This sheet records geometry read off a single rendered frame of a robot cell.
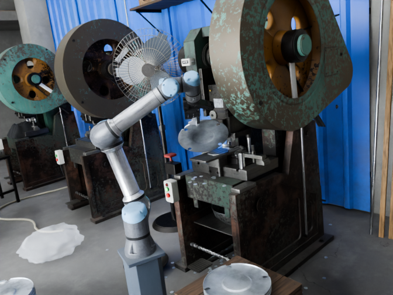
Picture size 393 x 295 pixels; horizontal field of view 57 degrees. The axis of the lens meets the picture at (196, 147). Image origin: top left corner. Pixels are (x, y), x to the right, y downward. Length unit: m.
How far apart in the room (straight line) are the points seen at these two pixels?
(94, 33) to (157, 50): 0.67
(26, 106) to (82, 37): 1.82
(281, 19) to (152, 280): 1.41
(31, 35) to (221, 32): 5.48
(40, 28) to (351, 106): 5.34
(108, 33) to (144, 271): 2.07
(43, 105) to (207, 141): 3.03
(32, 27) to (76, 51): 3.84
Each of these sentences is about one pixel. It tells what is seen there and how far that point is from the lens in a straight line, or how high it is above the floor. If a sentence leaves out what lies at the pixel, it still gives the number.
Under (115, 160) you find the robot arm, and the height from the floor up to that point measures 0.89.
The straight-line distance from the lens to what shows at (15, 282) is 2.23.
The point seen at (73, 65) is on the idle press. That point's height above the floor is 1.39.
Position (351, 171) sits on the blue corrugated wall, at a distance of 3.15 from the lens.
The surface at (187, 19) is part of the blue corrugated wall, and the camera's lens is 4.02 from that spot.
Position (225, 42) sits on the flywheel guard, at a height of 1.38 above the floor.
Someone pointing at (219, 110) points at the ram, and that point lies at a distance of 2.14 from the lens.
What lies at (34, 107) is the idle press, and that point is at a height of 1.01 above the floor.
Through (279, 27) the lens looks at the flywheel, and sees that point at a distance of 1.93.
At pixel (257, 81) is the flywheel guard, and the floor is 1.20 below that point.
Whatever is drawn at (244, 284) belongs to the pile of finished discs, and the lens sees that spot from 1.65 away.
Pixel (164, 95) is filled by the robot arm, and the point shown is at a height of 1.19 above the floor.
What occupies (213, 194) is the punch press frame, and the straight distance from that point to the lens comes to 2.12.
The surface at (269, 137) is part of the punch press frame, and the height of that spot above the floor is 0.81.
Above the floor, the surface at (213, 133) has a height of 0.90.
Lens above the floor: 1.31
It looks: 13 degrees down
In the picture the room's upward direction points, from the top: 7 degrees counter-clockwise
